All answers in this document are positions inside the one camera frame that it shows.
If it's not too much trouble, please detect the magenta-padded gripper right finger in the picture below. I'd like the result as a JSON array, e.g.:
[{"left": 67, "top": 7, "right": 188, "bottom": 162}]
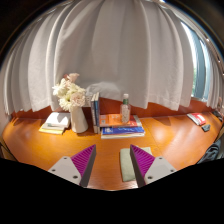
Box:
[{"left": 129, "top": 143, "right": 178, "bottom": 189}]

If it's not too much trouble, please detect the olive chair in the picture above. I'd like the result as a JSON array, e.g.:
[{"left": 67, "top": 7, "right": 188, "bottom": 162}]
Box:
[{"left": 0, "top": 136, "right": 18, "bottom": 162}]

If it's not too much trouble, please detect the yellow flat book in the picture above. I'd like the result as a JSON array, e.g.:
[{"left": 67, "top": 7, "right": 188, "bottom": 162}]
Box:
[{"left": 38, "top": 126, "right": 65, "bottom": 136}]

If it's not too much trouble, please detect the grey upright book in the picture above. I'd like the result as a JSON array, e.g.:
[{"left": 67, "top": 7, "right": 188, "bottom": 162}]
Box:
[{"left": 90, "top": 94, "right": 98, "bottom": 134}]

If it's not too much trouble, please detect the orange flat book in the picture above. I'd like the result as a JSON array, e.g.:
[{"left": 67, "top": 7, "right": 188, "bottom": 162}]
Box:
[{"left": 98, "top": 113, "right": 138, "bottom": 128}]

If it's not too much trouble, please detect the white flat magazine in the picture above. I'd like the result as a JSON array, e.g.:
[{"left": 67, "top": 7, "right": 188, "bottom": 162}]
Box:
[{"left": 100, "top": 132, "right": 146, "bottom": 140}]

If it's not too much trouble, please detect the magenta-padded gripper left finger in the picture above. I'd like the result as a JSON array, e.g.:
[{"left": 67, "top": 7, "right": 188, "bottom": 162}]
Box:
[{"left": 47, "top": 143, "right": 98, "bottom": 188}]

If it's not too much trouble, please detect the pale green towel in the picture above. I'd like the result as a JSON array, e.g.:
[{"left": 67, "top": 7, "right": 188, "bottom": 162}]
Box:
[{"left": 119, "top": 146, "right": 154, "bottom": 183}]

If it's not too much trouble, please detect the pale green flat book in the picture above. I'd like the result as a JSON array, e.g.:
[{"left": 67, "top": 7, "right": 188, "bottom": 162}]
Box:
[{"left": 40, "top": 123, "right": 66, "bottom": 132}]

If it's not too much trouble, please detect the clear plastic water bottle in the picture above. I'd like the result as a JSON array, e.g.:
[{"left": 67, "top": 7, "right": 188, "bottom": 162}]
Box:
[{"left": 119, "top": 93, "right": 132, "bottom": 125}]

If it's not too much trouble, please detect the black bag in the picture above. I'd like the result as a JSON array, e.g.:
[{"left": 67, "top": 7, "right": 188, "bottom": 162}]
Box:
[{"left": 196, "top": 138, "right": 223, "bottom": 165}]

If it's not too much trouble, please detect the white curtain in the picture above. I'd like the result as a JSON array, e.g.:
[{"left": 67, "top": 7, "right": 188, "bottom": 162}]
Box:
[{"left": 0, "top": 0, "right": 224, "bottom": 116}]

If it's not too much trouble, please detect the small dark object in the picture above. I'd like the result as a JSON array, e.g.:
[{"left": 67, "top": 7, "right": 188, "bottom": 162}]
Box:
[{"left": 201, "top": 123, "right": 212, "bottom": 133}]

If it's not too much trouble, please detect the white ceramic vase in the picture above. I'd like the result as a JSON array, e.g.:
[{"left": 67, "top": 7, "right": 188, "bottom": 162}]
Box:
[{"left": 69, "top": 105, "right": 90, "bottom": 134}]

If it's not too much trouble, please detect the window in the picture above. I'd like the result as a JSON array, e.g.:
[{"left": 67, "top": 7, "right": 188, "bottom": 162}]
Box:
[{"left": 181, "top": 21, "right": 214, "bottom": 101}]

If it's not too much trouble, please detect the red and white booklet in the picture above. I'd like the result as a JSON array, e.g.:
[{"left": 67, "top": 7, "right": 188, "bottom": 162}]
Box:
[{"left": 186, "top": 112, "right": 207, "bottom": 127}]

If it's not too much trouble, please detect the white and pink flower bouquet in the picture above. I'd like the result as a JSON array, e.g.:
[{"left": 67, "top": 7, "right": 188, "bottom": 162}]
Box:
[{"left": 51, "top": 72, "right": 88, "bottom": 113}]

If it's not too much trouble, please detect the thick white book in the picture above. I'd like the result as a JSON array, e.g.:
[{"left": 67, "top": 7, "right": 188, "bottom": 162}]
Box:
[{"left": 44, "top": 111, "right": 72, "bottom": 130}]

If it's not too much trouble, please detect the white wall socket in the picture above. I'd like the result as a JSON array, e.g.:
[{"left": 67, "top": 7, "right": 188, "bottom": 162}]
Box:
[{"left": 84, "top": 95, "right": 94, "bottom": 108}]

